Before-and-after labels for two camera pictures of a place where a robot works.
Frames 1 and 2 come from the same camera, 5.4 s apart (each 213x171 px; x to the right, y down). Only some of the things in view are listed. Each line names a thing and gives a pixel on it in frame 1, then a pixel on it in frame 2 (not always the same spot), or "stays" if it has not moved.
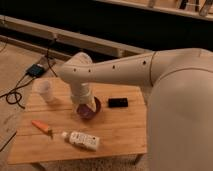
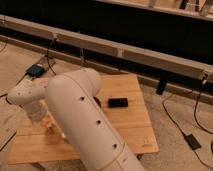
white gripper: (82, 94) → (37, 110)
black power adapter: (35, 70) stays
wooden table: (56, 132) stays
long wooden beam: (71, 40) stays
